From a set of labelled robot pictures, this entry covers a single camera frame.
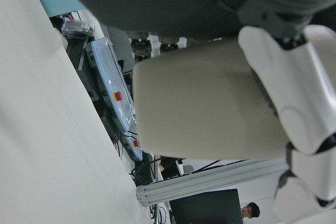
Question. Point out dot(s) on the aluminium profile post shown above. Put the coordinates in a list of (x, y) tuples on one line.
[(210, 179)]

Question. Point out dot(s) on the light blue teach pendant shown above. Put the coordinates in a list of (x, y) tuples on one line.
[(135, 150), (110, 77)]

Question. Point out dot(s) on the grey control box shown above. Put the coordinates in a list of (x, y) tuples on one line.
[(76, 53)]

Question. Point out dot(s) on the black computer monitor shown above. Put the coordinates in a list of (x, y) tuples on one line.
[(207, 208)]

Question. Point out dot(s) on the person's head with black hair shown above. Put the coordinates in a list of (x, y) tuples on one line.
[(253, 207)]

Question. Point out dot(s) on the beige paper cup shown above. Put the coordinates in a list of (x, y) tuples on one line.
[(197, 103)]

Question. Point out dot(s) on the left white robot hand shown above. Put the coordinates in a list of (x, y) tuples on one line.
[(302, 77)]

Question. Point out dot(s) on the tall black box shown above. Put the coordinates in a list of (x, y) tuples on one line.
[(170, 169)]

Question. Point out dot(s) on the small white adapter box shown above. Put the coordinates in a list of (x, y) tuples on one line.
[(77, 28)]

